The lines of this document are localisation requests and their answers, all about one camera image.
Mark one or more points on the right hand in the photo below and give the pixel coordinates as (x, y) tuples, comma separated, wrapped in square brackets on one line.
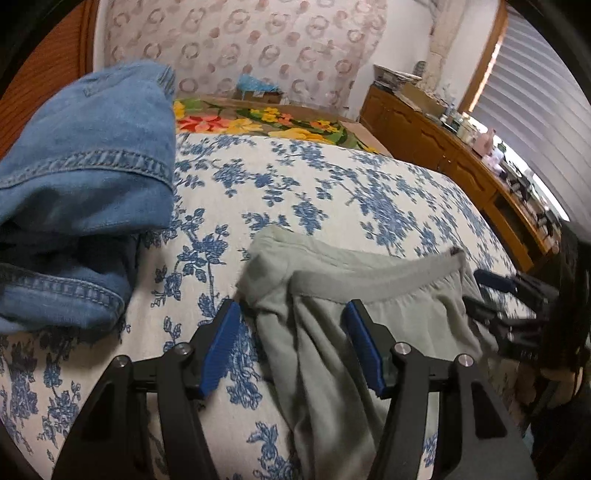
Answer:
[(532, 383)]

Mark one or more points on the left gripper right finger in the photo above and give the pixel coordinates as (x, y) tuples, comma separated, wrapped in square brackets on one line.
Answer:
[(477, 439)]

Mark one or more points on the blue floral white bedspread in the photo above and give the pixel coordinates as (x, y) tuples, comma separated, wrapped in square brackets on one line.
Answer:
[(296, 229)]

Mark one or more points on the brown louvered wardrobe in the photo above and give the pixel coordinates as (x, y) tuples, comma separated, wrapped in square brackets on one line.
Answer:
[(45, 45)]

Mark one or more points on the wooden sideboard cabinet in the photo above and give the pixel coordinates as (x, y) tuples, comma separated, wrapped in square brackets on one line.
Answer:
[(410, 136)]

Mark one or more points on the cardboard box with blue items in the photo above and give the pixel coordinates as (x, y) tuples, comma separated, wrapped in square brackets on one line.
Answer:
[(252, 89)]

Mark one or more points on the grey-green pants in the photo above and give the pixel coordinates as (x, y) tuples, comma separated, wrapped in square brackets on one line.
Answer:
[(328, 319)]

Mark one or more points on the stack of papers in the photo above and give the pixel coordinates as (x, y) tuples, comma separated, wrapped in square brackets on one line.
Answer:
[(393, 80)]

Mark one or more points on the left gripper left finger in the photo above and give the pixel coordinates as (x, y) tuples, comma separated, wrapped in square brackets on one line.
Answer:
[(109, 438)]

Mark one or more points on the grey zebra window blind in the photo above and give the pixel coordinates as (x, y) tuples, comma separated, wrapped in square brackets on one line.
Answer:
[(536, 106)]

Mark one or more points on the blue denim jeans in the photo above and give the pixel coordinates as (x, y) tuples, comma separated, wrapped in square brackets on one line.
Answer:
[(91, 172)]

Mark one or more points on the pink circle patterned curtain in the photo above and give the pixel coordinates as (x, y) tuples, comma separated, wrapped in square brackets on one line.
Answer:
[(312, 51)]

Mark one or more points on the colourful floral blanket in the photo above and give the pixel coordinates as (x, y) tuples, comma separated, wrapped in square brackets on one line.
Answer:
[(235, 117)]

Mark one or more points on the cardboard box on cabinet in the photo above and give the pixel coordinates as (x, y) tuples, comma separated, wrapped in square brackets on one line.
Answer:
[(421, 101)]

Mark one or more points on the pink bottle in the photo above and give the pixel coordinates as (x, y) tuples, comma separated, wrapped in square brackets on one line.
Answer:
[(484, 144)]

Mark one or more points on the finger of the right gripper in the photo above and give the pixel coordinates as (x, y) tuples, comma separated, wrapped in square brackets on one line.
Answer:
[(494, 319), (491, 280)]

